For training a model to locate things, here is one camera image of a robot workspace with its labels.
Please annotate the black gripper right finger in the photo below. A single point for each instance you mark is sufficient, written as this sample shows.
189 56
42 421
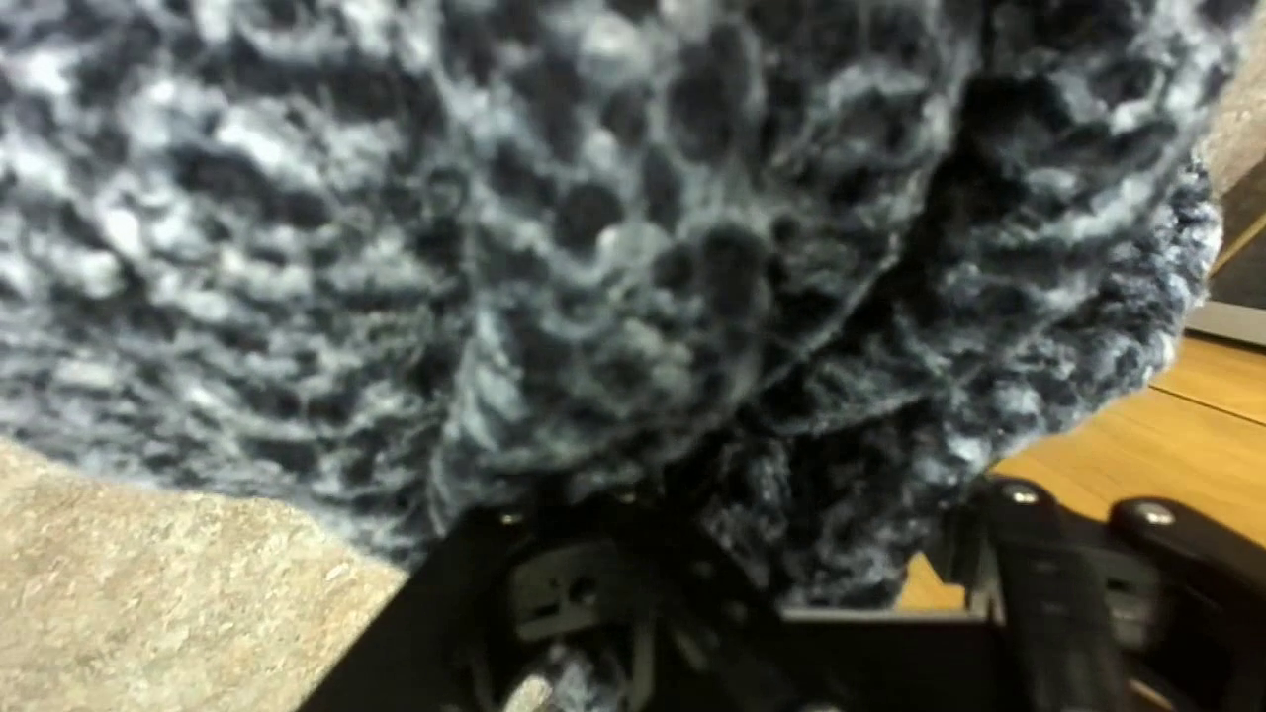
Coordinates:
1133 605

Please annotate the blue white fleece blanket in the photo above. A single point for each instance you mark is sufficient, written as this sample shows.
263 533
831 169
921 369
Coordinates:
596 239

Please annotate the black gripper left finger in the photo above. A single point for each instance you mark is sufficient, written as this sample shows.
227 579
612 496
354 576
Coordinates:
555 595

